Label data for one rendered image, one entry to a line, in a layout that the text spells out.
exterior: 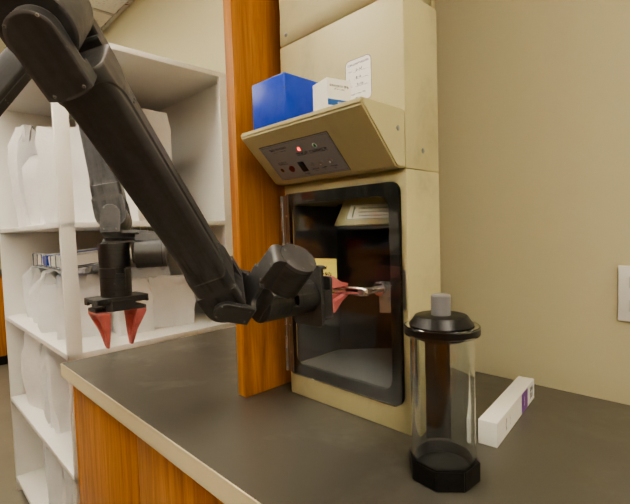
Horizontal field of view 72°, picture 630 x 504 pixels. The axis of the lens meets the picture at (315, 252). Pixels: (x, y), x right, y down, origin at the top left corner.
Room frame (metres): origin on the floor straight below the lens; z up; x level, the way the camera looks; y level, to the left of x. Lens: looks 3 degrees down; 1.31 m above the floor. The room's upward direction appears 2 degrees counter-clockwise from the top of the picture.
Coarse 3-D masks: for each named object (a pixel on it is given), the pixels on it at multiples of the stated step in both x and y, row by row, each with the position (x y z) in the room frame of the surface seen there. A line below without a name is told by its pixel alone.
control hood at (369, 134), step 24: (288, 120) 0.78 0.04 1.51; (312, 120) 0.75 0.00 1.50; (336, 120) 0.72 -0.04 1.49; (360, 120) 0.69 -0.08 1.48; (384, 120) 0.70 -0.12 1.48; (264, 144) 0.86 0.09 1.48; (336, 144) 0.76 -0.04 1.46; (360, 144) 0.73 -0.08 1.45; (384, 144) 0.71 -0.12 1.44; (264, 168) 0.93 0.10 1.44; (360, 168) 0.78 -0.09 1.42; (384, 168) 0.75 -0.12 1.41
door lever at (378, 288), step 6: (378, 282) 0.77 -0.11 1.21; (336, 288) 0.78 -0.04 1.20; (342, 288) 0.77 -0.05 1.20; (348, 288) 0.76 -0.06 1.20; (354, 288) 0.75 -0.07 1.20; (360, 288) 0.74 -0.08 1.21; (366, 288) 0.74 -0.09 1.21; (372, 288) 0.75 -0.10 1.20; (378, 288) 0.76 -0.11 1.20; (384, 288) 0.76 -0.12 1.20; (348, 294) 0.76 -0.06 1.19; (354, 294) 0.75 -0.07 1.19; (360, 294) 0.74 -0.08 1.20; (366, 294) 0.73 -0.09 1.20; (378, 294) 0.77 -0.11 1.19
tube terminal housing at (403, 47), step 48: (384, 0) 0.77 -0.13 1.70; (288, 48) 0.95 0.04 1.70; (336, 48) 0.85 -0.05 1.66; (384, 48) 0.77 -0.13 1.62; (432, 48) 0.81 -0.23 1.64; (384, 96) 0.77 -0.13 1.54; (432, 96) 0.81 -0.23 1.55; (432, 144) 0.81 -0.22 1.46; (288, 192) 0.96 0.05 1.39; (432, 192) 0.80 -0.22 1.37; (432, 240) 0.80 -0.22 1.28; (432, 288) 0.80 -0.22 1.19
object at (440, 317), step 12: (432, 300) 0.62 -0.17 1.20; (444, 300) 0.61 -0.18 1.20; (420, 312) 0.65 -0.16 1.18; (432, 312) 0.62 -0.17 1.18; (444, 312) 0.61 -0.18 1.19; (456, 312) 0.64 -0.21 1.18; (420, 324) 0.60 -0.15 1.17; (432, 324) 0.59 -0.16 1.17; (444, 324) 0.59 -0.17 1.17; (456, 324) 0.59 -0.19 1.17; (468, 324) 0.59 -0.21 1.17
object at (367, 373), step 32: (320, 192) 0.88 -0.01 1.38; (352, 192) 0.81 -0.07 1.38; (384, 192) 0.76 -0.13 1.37; (320, 224) 0.88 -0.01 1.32; (352, 224) 0.82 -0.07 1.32; (384, 224) 0.76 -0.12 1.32; (320, 256) 0.88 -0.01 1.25; (352, 256) 0.82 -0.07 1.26; (384, 256) 0.76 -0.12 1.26; (352, 320) 0.82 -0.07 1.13; (384, 320) 0.77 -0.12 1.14; (320, 352) 0.89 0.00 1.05; (352, 352) 0.82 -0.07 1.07; (384, 352) 0.77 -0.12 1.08; (352, 384) 0.82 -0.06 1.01; (384, 384) 0.77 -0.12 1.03
